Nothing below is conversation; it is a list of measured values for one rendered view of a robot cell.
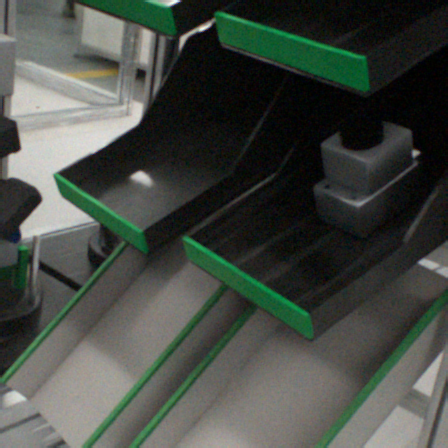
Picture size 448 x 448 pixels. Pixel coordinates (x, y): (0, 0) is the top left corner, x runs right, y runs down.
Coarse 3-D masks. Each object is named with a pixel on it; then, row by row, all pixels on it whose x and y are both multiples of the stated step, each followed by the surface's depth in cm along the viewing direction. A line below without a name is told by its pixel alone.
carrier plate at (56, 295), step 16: (48, 288) 106; (64, 288) 107; (48, 304) 102; (64, 304) 103; (48, 320) 99; (16, 336) 95; (32, 336) 95; (0, 352) 92; (16, 352) 92; (0, 368) 89
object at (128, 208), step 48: (192, 48) 76; (192, 96) 78; (240, 96) 80; (288, 96) 67; (144, 144) 77; (192, 144) 75; (240, 144) 73; (288, 144) 69; (96, 192) 73; (144, 192) 71; (192, 192) 70; (240, 192) 68; (144, 240) 64
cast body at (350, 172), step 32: (352, 128) 60; (384, 128) 61; (352, 160) 60; (384, 160) 60; (416, 160) 63; (320, 192) 63; (352, 192) 61; (384, 192) 61; (416, 192) 63; (352, 224) 62
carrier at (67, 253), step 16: (48, 240) 119; (64, 240) 120; (80, 240) 121; (96, 240) 116; (48, 256) 115; (64, 256) 115; (80, 256) 116; (96, 256) 113; (48, 272) 112; (64, 272) 111; (80, 272) 111; (80, 288) 108
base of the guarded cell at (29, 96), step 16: (16, 80) 244; (16, 96) 228; (32, 96) 230; (48, 96) 232; (64, 96) 234; (16, 112) 215; (48, 128) 206; (64, 128) 207; (80, 128) 209; (96, 128) 210; (112, 128) 213
